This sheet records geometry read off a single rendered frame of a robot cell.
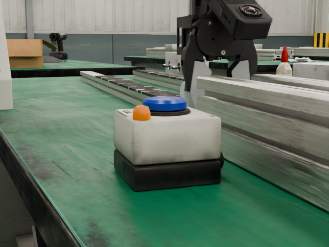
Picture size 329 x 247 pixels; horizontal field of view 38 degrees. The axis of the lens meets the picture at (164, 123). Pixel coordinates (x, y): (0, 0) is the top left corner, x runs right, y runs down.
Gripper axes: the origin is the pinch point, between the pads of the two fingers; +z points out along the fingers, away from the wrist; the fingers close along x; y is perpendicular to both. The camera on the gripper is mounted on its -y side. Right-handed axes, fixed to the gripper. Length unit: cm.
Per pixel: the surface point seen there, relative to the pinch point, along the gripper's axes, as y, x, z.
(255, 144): -18.9, 5.1, -1.0
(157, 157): -20.2, 15.0, -0.8
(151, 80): 88, -17, 1
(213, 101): -9.3, 5.0, -3.9
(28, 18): 1084, -28, -68
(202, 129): -20.2, 11.0, -2.9
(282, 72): 44, -37, -3
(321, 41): 644, -489, -14
